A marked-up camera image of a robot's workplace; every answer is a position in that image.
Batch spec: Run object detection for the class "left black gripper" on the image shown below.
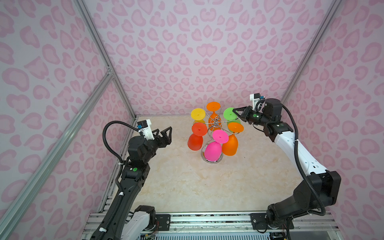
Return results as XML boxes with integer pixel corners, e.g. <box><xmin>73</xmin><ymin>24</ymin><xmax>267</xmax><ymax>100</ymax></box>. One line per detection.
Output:
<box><xmin>142</xmin><ymin>126</ymin><xmax>171</xmax><ymax>166</ymax></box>

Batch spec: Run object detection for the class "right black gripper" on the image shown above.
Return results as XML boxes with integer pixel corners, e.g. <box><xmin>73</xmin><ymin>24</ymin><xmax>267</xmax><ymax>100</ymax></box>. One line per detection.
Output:
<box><xmin>232</xmin><ymin>106</ymin><xmax>271</xmax><ymax>127</ymax></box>

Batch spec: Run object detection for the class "green wine glass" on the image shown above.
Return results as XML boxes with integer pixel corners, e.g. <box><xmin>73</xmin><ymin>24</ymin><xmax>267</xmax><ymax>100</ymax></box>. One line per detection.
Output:
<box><xmin>223</xmin><ymin>108</ymin><xmax>241</xmax><ymax>126</ymax></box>

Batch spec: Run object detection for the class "orange wine glass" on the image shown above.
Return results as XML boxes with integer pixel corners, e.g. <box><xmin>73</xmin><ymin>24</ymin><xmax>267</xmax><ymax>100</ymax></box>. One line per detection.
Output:
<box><xmin>207</xmin><ymin>102</ymin><xmax>222</xmax><ymax>132</ymax></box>
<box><xmin>222</xmin><ymin>122</ymin><xmax>244</xmax><ymax>156</ymax></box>

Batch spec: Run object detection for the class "pink wine glass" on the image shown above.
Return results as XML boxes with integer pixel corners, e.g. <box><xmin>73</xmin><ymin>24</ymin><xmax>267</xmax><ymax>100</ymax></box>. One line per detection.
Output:
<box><xmin>204</xmin><ymin>130</ymin><xmax>229</xmax><ymax>162</ymax></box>

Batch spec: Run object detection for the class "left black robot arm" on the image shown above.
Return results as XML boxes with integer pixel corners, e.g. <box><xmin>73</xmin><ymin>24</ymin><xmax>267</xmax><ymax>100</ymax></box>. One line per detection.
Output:
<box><xmin>91</xmin><ymin>122</ymin><xmax>172</xmax><ymax>240</ymax></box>

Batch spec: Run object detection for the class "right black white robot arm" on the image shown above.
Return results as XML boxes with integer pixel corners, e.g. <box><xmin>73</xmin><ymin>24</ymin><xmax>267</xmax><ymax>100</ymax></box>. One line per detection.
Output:
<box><xmin>233</xmin><ymin>99</ymin><xmax>342</xmax><ymax>230</ymax></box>

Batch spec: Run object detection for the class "red wine glass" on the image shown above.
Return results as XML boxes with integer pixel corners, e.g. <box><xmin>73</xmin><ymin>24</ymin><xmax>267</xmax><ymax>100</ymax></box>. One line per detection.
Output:
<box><xmin>188</xmin><ymin>122</ymin><xmax>208</xmax><ymax>151</ymax></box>

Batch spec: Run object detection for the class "yellow wine glass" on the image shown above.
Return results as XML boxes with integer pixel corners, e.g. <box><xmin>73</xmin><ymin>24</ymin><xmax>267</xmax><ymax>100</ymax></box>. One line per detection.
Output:
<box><xmin>191</xmin><ymin>108</ymin><xmax>207</xmax><ymax>124</ymax></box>

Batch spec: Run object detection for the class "left diagonal aluminium strut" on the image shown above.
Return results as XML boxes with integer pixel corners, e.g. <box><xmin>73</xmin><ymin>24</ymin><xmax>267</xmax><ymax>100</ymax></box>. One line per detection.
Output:
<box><xmin>1</xmin><ymin>73</ymin><xmax>114</xmax><ymax>240</ymax></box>

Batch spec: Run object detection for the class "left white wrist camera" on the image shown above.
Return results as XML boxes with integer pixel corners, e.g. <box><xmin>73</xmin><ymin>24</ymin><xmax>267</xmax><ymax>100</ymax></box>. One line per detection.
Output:
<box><xmin>137</xmin><ymin>119</ymin><xmax>155</xmax><ymax>140</ymax></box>

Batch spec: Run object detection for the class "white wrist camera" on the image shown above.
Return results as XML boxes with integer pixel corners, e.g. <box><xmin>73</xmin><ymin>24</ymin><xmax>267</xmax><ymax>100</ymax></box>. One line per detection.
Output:
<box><xmin>250</xmin><ymin>93</ymin><xmax>265</xmax><ymax>112</ymax></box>
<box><xmin>137</xmin><ymin>119</ymin><xmax>155</xmax><ymax>140</ymax></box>

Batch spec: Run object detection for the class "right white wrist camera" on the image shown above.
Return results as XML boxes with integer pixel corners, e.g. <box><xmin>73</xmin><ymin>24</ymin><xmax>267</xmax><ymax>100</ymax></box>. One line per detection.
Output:
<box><xmin>250</xmin><ymin>93</ymin><xmax>265</xmax><ymax>112</ymax></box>

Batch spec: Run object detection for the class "chrome wire glass rack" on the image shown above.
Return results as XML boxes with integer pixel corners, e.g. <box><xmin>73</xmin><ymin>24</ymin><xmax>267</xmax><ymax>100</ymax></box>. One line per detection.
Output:
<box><xmin>201</xmin><ymin>102</ymin><xmax>244</xmax><ymax>164</ymax></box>

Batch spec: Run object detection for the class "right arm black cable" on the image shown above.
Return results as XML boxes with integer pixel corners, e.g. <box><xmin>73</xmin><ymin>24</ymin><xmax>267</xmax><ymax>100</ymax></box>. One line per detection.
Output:
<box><xmin>254</xmin><ymin>98</ymin><xmax>327</xmax><ymax>217</ymax></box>

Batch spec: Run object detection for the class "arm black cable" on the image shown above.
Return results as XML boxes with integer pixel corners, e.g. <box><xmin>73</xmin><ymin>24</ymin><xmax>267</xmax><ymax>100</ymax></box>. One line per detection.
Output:
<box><xmin>101</xmin><ymin>120</ymin><xmax>142</xmax><ymax>240</ymax></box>
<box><xmin>254</xmin><ymin>98</ymin><xmax>327</xmax><ymax>217</ymax></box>

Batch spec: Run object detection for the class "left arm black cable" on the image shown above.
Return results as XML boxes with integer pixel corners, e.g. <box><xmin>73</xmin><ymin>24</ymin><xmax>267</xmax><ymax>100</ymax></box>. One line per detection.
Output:
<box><xmin>101</xmin><ymin>120</ymin><xmax>142</xmax><ymax>240</ymax></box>

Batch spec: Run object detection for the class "left corner aluminium post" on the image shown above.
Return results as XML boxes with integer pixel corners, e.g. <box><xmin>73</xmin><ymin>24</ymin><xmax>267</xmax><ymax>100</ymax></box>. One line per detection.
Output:
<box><xmin>74</xmin><ymin>0</ymin><xmax>137</xmax><ymax>120</ymax></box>

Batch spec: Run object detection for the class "corner aluminium post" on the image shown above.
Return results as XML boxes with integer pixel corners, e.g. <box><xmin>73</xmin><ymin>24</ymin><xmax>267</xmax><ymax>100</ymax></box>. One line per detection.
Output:
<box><xmin>281</xmin><ymin>0</ymin><xmax>344</xmax><ymax>105</ymax></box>
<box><xmin>74</xmin><ymin>0</ymin><xmax>137</xmax><ymax>120</ymax></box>

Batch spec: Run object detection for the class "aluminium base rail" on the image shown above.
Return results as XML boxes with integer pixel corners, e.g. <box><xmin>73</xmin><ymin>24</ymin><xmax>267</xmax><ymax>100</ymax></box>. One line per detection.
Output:
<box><xmin>81</xmin><ymin>212</ymin><xmax>343</xmax><ymax>240</ymax></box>

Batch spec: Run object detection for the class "right corner aluminium post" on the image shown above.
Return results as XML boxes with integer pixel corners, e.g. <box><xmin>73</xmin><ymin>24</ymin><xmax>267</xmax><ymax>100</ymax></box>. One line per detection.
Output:
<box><xmin>281</xmin><ymin>0</ymin><xmax>344</xmax><ymax>105</ymax></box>

